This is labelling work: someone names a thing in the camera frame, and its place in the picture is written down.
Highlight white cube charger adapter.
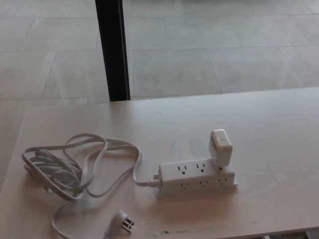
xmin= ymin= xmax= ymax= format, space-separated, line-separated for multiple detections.
xmin=208 ymin=129 xmax=234 ymax=167

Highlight white angled three-prong plug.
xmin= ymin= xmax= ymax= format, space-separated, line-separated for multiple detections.
xmin=106 ymin=209 xmax=135 ymax=236

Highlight white six-outlet power strip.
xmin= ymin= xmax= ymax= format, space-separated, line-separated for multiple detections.
xmin=153 ymin=159 xmax=239 ymax=198

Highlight black vertical window frame post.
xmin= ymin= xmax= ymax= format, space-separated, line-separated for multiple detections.
xmin=95 ymin=0 xmax=131 ymax=102

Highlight white flat power cord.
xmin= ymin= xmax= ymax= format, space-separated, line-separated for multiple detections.
xmin=21 ymin=133 xmax=160 ymax=239

